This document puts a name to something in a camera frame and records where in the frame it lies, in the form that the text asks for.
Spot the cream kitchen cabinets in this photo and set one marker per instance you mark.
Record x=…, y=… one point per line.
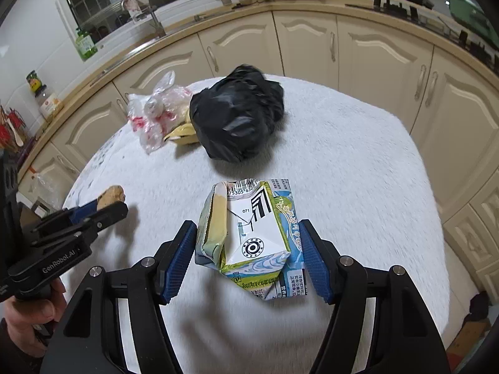
x=446, y=99

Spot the kitchen faucet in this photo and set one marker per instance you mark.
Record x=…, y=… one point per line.
x=141, y=10

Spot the seasoning jar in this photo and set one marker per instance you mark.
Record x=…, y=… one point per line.
x=49, y=103

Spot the crushed milk carton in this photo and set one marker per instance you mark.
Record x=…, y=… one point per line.
x=248, y=232

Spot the green dish soap bottle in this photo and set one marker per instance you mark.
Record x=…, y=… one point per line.
x=84, y=44

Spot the green electric cooker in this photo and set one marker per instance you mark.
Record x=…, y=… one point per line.
x=470, y=15

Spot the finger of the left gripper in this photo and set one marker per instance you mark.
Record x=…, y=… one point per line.
x=100, y=220
x=79, y=213

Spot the black garbage bag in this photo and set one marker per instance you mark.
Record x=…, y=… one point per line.
x=235, y=117

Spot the left hand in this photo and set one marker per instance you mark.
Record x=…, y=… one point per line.
x=21, y=317

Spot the banana peel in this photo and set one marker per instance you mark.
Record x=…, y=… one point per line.
x=184, y=134

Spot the black gas stove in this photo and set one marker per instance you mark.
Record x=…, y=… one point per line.
x=422, y=13

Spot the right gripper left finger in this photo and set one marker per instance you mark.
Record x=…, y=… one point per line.
x=173, y=259

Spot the clear bag with red print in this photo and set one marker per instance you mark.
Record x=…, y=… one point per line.
x=153, y=117

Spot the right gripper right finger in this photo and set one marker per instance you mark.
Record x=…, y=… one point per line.
x=320, y=260

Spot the brown food scrap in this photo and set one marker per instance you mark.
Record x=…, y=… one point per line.
x=113, y=194

